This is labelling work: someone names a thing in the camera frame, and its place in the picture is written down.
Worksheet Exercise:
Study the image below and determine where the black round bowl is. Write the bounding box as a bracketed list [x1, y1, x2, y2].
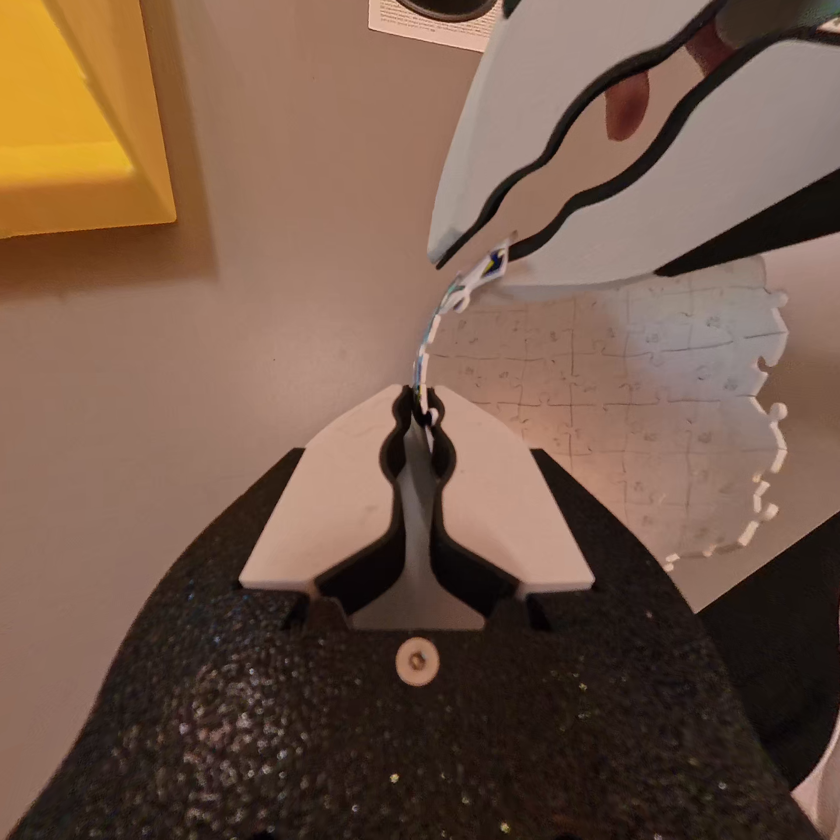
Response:
[400, 0, 490, 21]

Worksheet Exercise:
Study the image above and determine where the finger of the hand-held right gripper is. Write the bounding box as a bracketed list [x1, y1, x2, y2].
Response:
[502, 26, 840, 291]
[427, 0, 731, 271]

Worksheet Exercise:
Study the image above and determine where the yellow plastic bin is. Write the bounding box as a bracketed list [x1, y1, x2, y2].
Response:
[0, 0, 178, 240]

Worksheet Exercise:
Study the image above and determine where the colourful puzzle piece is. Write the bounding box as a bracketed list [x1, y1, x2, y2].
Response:
[446, 239, 516, 315]

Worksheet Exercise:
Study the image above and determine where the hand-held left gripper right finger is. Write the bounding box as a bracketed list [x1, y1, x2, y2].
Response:
[427, 385, 595, 624]

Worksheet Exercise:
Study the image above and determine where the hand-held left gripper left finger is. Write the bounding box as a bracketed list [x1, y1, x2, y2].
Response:
[239, 385, 413, 616]

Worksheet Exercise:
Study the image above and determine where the printed paper sheet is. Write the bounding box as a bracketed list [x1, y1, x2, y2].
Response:
[369, 0, 500, 53]

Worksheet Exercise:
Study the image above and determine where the white puzzle ball shell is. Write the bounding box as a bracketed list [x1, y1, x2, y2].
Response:
[410, 256, 790, 573]

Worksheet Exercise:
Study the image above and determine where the person's right hand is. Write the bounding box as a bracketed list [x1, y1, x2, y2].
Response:
[607, 26, 733, 143]

